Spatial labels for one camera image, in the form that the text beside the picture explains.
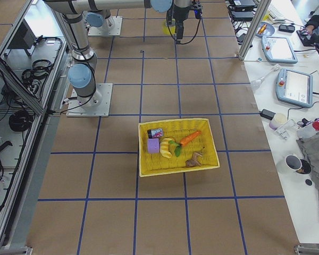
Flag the lower teach pendant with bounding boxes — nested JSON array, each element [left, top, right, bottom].
[[275, 68, 313, 108]]

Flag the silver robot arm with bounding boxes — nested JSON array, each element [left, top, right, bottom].
[[86, 10, 115, 31], [45, 1, 202, 109]]

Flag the blue plate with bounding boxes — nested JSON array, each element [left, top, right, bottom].
[[255, 22, 275, 38]]

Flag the small dark bottle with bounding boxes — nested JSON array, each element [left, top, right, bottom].
[[147, 128, 163, 139]]

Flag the yellow tape roll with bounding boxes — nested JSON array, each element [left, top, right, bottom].
[[162, 19, 175, 36]]

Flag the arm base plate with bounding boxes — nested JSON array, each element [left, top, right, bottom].
[[65, 83, 113, 117], [87, 16, 123, 37]]

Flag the teach pendant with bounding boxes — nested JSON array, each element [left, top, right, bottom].
[[261, 36, 298, 64], [275, 68, 313, 108]]

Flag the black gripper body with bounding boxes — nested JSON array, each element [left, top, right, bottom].
[[166, 0, 202, 25]]

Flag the aluminium frame post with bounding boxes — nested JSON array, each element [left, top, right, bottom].
[[238, 0, 271, 61]]

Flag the brass cylinder tool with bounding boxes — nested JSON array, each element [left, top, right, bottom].
[[257, 24, 267, 35]]

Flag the white mug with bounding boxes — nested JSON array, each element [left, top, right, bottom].
[[283, 154, 303, 173]]

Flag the white paper cup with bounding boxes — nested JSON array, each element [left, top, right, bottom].
[[269, 113, 288, 130]]

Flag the upper teach pendant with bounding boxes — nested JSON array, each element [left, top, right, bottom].
[[261, 36, 298, 64]]

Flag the purple foam block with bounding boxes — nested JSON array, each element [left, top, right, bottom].
[[147, 138, 160, 154]]

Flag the toy bread croissant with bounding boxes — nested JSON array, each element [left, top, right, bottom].
[[159, 138, 174, 159]]

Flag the brown toy animal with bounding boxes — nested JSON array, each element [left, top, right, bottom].
[[186, 151, 203, 167]]

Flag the toy carrot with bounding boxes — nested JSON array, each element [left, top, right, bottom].
[[179, 131, 202, 147]]

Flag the black power adapter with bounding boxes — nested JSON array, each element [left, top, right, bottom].
[[259, 109, 276, 120]]

